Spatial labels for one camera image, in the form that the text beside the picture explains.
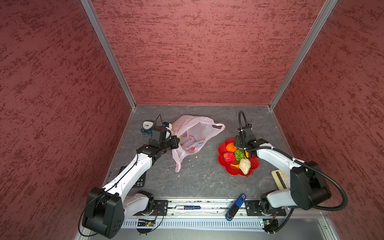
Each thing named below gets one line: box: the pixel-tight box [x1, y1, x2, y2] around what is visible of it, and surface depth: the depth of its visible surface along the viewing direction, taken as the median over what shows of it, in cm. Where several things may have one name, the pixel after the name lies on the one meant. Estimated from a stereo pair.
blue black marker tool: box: [225, 193, 247, 221], surface depth 74 cm
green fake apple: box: [234, 149, 245, 161], surface depth 89 cm
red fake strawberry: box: [223, 151, 236, 164], surface depth 89 cm
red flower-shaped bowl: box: [218, 138, 260, 177], surface depth 89 cm
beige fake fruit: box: [239, 158, 251, 175], surface depth 83 cm
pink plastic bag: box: [171, 115, 226, 173], surface depth 91 cm
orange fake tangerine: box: [225, 142, 238, 153], surface depth 93 cm
